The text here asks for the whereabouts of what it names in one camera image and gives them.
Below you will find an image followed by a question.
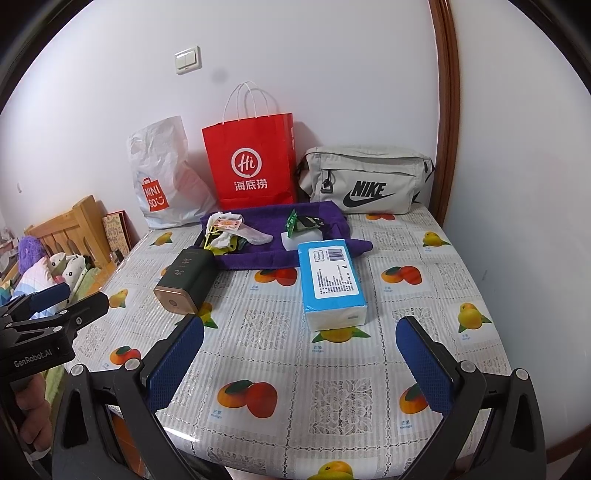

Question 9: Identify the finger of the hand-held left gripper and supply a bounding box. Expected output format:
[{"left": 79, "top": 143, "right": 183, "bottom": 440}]
[
  {"left": 11, "top": 292, "right": 110, "bottom": 339},
  {"left": 7, "top": 283, "right": 71, "bottom": 320}
]

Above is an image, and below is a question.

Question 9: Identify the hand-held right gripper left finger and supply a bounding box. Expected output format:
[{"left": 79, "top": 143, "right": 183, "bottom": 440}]
[{"left": 52, "top": 315, "right": 229, "bottom": 480}]

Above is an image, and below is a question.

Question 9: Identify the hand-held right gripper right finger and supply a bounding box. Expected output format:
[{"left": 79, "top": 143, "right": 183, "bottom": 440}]
[{"left": 396, "top": 315, "right": 548, "bottom": 480}]

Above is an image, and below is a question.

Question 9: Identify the yellow black pouch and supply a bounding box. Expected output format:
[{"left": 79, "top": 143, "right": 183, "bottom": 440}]
[{"left": 205, "top": 231, "right": 246, "bottom": 254}]

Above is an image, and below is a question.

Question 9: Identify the white wrapper with orange print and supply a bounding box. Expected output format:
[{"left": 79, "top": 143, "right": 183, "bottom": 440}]
[{"left": 231, "top": 225, "right": 276, "bottom": 246}]

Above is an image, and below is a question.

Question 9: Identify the white sponge block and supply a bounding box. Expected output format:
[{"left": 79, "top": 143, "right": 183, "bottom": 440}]
[{"left": 280, "top": 229, "right": 324, "bottom": 253}]

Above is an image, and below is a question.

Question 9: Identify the person's left forearm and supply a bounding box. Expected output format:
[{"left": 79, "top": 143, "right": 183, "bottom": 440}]
[{"left": 0, "top": 411, "right": 52, "bottom": 480}]

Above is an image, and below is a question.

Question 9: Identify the person's left hand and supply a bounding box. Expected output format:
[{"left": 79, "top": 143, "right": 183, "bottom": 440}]
[{"left": 16, "top": 373, "right": 52, "bottom": 443}]

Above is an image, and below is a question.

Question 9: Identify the purple plush toy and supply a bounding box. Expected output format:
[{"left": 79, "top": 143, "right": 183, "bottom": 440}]
[{"left": 17, "top": 235, "right": 44, "bottom": 268}]

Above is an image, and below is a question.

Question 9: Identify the wooden bed headboard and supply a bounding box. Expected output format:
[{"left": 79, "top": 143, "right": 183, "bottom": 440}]
[{"left": 23, "top": 195, "right": 114, "bottom": 271}]

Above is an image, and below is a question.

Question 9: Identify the patterned flat box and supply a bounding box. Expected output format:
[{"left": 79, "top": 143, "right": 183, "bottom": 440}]
[{"left": 102, "top": 210, "right": 130, "bottom": 252}]

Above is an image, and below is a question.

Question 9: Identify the dark green box gold end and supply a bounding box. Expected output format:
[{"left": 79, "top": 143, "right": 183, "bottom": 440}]
[{"left": 153, "top": 248, "right": 217, "bottom": 316}]

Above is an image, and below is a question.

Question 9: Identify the blue tissue pack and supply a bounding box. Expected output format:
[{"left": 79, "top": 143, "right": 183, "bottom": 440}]
[{"left": 297, "top": 240, "right": 369, "bottom": 332}]

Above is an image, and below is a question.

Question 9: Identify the purple fabric tray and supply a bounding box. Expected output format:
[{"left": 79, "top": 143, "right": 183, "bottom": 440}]
[{"left": 199, "top": 200, "right": 374, "bottom": 271}]

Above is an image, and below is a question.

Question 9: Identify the white plastic bag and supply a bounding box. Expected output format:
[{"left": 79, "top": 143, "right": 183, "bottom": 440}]
[{"left": 127, "top": 116, "right": 218, "bottom": 230}]

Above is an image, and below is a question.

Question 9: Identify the beige waist bag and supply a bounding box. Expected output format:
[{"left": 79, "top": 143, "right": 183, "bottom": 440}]
[{"left": 295, "top": 145, "right": 436, "bottom": 215}]

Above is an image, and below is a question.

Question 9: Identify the red paper bag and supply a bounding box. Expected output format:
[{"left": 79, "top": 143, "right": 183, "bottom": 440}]
[{"left": 202, "top": 82, "right": 296, "bottom": 210}]

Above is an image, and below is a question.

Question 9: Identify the brown wooden door frame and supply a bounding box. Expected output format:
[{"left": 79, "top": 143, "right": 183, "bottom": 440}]
[{"left": 427, "top": 0, "right": 458, "bottom": 227}]

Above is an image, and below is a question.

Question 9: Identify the white light switch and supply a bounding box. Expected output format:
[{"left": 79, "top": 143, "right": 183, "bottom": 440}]
[{"left": 174, "top": 45, "right": 202, "bottom": 75}]

